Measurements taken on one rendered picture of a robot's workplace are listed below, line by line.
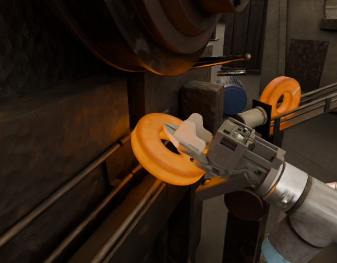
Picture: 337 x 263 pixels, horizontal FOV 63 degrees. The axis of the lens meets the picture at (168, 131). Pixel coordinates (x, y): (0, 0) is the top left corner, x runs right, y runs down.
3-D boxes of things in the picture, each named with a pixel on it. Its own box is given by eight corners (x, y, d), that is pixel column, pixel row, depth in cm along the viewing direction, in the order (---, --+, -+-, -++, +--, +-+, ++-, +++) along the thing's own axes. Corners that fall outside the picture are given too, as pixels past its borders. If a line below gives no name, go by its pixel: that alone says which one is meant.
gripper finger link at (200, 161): (187, 134, 51) (228, 158, 49) (183, 142, 52) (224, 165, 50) (176, 145, 47) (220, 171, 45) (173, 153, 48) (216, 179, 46)
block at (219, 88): (176, 165, 80) (177, 85, 70) (186, 153, 87) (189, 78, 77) (211, 175, 76) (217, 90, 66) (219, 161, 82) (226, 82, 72)
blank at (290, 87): (267, 131, 93) (275, 135, 90) (251, 100, 84) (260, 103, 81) (297, 99, 95) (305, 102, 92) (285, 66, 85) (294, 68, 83)
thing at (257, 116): (231, 129, 86) (231, 111, 83) (252, 120, 89) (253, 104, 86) (244, 136, 81) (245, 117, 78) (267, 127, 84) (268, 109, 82)
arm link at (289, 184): (284, 194, 51) (279, 223, 44) (262, 181, 52) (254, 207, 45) (308, 165, 47) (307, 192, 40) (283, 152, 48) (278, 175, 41)
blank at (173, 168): (115, 148, 47) (122, 135, 45) (151, 114, 60) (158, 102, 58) (189, 202, 46) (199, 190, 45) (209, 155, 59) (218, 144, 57)
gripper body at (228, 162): (226, 114, 50) (288, 146, 47) (207, 149, 55) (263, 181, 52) (213, 129, 44) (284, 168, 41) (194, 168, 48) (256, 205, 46)
